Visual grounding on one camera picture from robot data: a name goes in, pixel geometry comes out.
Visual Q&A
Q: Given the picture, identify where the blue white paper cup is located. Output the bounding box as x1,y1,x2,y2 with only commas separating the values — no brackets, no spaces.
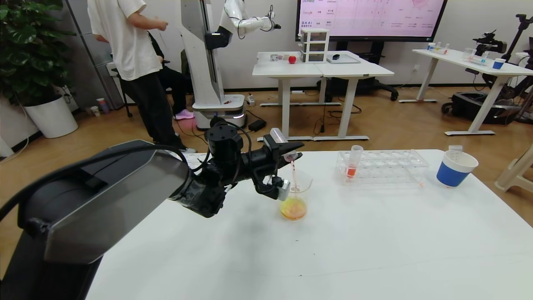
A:
436,150,479,188

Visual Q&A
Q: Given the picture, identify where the white humanoid robot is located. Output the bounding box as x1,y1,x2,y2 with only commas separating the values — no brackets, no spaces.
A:
181,0,281,131

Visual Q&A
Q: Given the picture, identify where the person in white t-shirt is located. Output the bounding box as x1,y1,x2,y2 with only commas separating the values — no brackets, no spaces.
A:
87,0,197,154

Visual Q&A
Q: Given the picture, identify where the large wall display screen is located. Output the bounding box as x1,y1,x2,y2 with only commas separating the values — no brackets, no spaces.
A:
296,0,448,42

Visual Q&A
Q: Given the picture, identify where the white mini drawer unit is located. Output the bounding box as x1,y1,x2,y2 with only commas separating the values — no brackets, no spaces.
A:
299,29,330,64

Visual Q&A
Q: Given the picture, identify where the clear glass beaker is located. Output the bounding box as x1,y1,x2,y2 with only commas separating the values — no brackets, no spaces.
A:
280,169,314,221

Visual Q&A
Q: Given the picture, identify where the green plant in white pot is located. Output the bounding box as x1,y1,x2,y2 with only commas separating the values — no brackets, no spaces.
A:
0,0,80,139

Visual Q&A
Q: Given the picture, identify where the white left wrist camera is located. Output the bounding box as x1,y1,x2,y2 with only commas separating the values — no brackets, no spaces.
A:
271,177,291,201

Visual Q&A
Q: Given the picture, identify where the black tripod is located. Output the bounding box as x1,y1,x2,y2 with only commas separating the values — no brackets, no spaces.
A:
502,15,533,62

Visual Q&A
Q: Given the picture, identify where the black screen stand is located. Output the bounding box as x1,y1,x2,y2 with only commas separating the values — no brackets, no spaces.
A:
316,41,398,102

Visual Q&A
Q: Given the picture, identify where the long white desk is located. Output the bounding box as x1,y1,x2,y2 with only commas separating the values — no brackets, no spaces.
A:
399,48,533,136

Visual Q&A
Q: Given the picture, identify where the black wheeled robot base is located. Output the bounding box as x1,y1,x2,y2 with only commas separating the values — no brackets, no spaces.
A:
441,92,521,125

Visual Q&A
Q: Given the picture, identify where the seated person in black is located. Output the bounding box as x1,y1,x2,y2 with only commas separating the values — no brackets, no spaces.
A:
148,31,195,121

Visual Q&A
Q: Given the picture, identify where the black camera rig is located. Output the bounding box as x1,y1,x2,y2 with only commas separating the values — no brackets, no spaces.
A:
472,31,508,57

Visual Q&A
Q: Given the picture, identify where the white standing desk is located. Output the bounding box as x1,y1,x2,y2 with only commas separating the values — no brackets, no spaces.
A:
252,52,324,143
313,51,394,142

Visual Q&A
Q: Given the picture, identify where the clear acrylic test tube rack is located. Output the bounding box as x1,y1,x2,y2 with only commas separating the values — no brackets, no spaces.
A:
182,152,211,169
336,149,429,186

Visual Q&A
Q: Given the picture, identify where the grey tablet pad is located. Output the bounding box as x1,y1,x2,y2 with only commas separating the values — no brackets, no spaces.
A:
326,55,361,65

